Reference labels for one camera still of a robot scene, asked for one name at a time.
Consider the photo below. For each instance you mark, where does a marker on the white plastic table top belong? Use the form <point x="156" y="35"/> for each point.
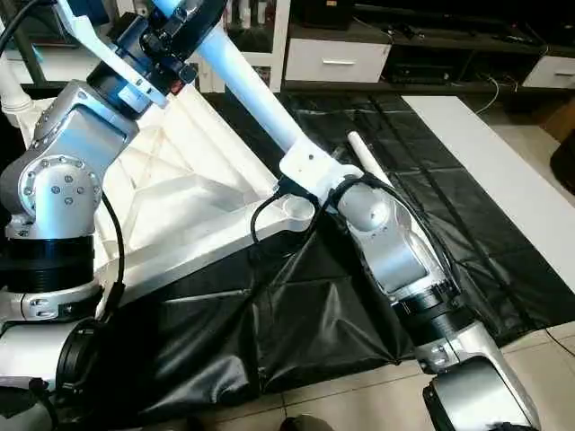
<point x="180" y="206"/>

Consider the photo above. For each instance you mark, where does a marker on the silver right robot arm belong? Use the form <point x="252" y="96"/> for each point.
<point x="395" y="242"/>

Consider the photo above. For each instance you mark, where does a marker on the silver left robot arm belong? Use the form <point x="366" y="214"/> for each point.
<point x="63" y="180"/>

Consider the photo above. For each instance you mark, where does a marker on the white glass door cabinet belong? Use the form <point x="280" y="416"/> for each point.
<point x="260" y="36"/>

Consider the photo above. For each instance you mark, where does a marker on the black work mat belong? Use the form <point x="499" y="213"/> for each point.
<point x="314" y="314"/>

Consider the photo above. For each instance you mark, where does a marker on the white drawer unit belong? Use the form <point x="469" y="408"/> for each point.
<point x="337" y="61"/>
<point x="550" y="72"/>

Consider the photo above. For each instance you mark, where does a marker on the white flat panel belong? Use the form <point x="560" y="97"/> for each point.
<point x="503" y="180"/>

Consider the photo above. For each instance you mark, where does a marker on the dark round object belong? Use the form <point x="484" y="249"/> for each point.
<point x="568" y="172"/>

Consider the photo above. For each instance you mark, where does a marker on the brown cardboard box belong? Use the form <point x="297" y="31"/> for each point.
<point x="561" y="121"/>

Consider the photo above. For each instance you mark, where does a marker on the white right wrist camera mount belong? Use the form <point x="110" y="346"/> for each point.
<point x="310" y="171"/>

